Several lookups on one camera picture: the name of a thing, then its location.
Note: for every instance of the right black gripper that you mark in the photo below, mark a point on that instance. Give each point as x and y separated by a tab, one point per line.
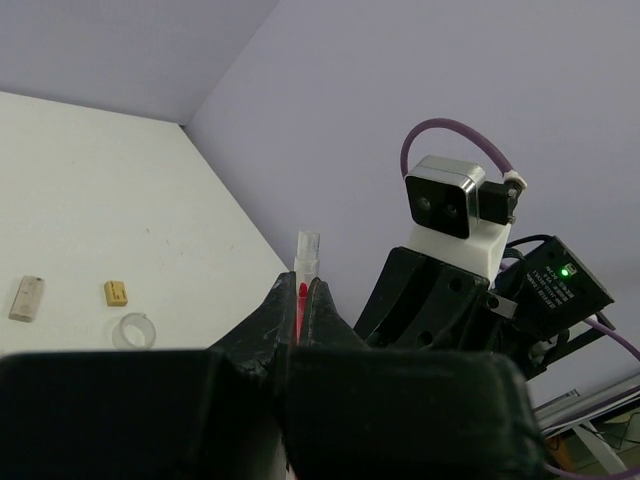
419	302

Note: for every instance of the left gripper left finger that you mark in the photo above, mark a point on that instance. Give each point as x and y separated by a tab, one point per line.
204	413

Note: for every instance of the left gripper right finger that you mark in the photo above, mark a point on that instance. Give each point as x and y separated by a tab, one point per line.
353	412

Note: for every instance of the red pen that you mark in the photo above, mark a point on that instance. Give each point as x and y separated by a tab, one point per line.
306	266

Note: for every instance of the clear tape roll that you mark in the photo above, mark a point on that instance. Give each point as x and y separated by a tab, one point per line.
134	331

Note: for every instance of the yellow eraser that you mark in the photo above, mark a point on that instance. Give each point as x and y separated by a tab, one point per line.
115	293

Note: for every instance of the grey eraser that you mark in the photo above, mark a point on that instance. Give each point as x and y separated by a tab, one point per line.
27	300

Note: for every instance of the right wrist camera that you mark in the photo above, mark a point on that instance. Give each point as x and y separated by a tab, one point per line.
460	217

